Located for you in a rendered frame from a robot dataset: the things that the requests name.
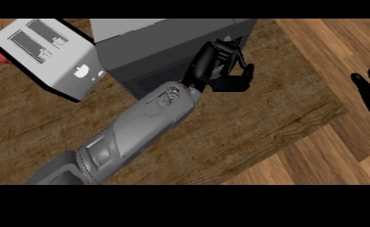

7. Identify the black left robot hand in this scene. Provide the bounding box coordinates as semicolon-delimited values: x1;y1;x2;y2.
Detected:
180;36;256;94

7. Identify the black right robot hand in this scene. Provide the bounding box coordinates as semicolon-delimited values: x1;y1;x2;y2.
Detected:
349;69;370;112

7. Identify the dark grey microwave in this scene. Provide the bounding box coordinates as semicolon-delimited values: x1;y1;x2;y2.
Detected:
89;19;259;101

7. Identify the white toaster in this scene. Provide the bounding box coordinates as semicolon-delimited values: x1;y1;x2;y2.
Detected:
0;19;108;104

